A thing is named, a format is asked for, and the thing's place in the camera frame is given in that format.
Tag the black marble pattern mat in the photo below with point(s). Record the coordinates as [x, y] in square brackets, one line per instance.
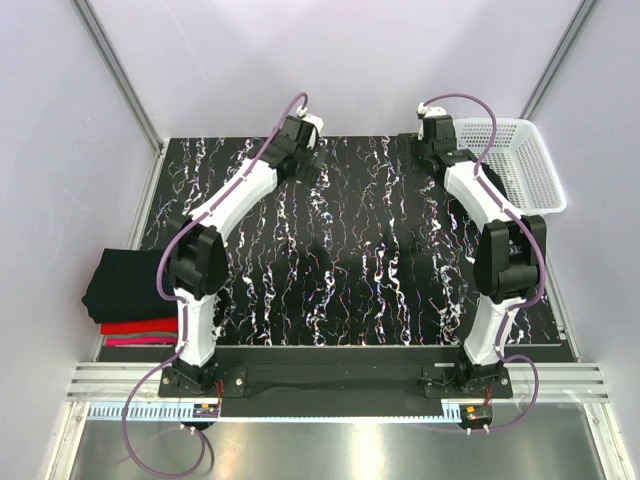
[374, 254]

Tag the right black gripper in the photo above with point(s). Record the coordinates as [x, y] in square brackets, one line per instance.
[408, 144]

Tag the folded pink t shirt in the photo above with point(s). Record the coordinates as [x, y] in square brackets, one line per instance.
[115, 341]

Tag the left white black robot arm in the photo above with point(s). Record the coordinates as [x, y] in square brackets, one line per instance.
[196, 262]

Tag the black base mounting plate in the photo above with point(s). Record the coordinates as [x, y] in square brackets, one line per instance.
[178, 380]

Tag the white plastic basket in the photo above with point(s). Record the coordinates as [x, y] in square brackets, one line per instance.
[518, 155]

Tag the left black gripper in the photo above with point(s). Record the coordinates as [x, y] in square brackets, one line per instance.
[307, 174]

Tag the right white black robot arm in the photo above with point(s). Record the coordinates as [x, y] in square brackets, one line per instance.
[509, 267]

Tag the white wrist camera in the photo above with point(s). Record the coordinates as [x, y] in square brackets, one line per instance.
[317, 125]
[424, 111]

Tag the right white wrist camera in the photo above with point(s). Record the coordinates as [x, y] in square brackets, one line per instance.
[424, 111]

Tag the folded grey t shirt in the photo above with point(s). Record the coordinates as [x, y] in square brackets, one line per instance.
[147, 334]

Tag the folded red t shirt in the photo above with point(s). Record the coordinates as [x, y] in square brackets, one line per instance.
[167, 325]

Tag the folded black t shirt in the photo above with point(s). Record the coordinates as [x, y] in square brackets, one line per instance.
[123, 288]

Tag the aluminium front rail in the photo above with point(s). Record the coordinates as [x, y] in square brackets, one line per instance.
[557, 381]

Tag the white slotted cable duct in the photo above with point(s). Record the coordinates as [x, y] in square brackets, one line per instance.
[189, 412]

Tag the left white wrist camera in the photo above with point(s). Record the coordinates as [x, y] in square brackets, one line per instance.
[317, 125]

